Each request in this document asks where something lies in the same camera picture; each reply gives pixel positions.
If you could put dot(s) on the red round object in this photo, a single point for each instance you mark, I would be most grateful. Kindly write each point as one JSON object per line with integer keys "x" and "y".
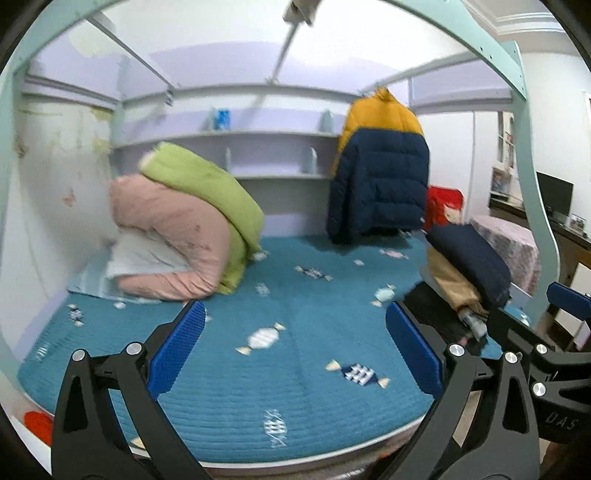
{"x": 39, "y": 424}

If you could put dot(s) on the black monitor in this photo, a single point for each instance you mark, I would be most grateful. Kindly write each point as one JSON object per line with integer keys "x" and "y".
{"x": 554, "y": 194}

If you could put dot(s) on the table with floral cloth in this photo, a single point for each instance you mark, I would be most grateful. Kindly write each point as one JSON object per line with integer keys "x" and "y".
{"x": 512, "y": 244}

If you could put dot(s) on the lavender wall shelf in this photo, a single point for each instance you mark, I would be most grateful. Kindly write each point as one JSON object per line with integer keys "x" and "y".
{"x": 258, "y": 135}

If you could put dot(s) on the green quilt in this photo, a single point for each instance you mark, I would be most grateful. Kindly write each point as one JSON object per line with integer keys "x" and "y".
{"x": 203, "y": 184}

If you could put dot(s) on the white ceiling rod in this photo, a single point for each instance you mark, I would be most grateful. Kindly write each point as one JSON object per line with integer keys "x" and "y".
{"x": 286, "y": 46}

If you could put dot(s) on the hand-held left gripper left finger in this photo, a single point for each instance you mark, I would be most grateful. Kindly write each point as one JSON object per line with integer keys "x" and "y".
{"x": 180, "y": 344}

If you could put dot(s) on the small blue box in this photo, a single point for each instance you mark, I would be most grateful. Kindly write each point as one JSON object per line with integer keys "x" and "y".
{"x": 223, "y": 119}

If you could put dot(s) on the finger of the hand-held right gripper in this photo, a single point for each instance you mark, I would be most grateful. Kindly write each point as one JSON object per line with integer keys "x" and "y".
{"x": 517, "y": 327}
{"x": 570, "y": 300}

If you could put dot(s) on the pink quilt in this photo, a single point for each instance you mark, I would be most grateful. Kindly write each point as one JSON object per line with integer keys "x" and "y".
{"x": 175, "y": 230}

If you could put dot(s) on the red bag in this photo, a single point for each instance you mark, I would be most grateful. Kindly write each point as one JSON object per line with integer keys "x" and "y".
{"x": 443, "y": 198}

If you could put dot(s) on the wooden desk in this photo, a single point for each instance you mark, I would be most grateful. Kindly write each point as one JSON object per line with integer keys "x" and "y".
{"x": 572, "y": 251}

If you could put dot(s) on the wall calendar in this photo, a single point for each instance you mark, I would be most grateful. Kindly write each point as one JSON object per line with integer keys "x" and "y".
{"x": 508, "y": 143}

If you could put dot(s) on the black cloth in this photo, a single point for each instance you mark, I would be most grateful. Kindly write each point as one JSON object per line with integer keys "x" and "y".
{"x": 434, "y": 309}

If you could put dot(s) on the navy blue garment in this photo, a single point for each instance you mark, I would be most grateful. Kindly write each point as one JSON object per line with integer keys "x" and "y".
{"x": 471, "y": 258}

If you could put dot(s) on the yellow and navy puffer jacket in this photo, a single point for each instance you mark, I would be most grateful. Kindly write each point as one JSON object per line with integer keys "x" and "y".
{"x": 383, "y": 175}

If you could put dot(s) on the tan folded garment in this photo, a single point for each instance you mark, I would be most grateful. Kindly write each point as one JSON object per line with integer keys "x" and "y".
{"x": 450, "y": 281}

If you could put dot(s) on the light teal bed frame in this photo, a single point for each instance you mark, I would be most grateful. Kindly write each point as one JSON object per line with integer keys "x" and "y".
{"x": 524, "y": 152}

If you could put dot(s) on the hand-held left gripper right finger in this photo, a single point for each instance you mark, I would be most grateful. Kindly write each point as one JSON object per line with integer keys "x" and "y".
{"x": 411, "y": 350}

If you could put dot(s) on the white pillow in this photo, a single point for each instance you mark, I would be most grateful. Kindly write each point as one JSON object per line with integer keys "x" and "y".
{"x": 138, "y": 258}

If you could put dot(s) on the teal printed bed mat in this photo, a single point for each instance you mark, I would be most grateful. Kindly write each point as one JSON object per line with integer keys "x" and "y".
{"x": 300, "y": 369}

